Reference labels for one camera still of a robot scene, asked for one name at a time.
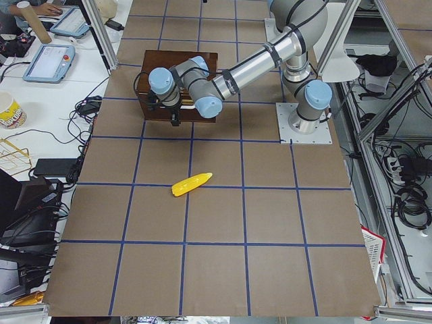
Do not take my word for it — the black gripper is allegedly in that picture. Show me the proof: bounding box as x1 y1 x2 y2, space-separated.
146 92 182 126

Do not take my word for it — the dark brown wooden drawer box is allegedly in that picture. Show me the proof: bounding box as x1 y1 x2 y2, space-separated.
134 50 218 123

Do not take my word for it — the yellow toy corn cob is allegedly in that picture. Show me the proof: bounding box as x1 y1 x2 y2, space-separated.
171 172 213 197

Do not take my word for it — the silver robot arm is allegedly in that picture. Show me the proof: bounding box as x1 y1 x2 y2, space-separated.
148 1 328 123

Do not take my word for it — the person hand on mouse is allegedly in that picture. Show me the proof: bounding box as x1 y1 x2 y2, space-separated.
35 3 63 16

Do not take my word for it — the black power adapter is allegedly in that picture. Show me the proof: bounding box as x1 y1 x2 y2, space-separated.
33 158 77 178

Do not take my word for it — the teach pendant tablet near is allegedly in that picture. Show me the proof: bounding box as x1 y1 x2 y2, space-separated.
22 45 76 84

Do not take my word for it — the teach pendant tablet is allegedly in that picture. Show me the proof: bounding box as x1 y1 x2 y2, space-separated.
50 6 89 38
22 45 76 84

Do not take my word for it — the teach pendant tablet far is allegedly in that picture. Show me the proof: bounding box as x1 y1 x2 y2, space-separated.
50 6 89 38

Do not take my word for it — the popcorn paper cup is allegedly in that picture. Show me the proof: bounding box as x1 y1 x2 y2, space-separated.
0 90 27 129

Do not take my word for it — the cardboard tube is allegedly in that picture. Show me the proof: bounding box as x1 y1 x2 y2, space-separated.
16 1 52 44

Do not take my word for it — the black cloth on cup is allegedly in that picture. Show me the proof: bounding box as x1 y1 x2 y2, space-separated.
356 54 398 76

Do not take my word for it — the white and red basket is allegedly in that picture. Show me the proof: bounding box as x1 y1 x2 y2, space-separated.
361 226 385 282

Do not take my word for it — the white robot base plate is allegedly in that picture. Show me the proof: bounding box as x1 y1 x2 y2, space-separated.
276 103 332 145

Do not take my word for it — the gold wire rack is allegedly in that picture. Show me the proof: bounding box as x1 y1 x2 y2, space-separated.
1 138 32 176

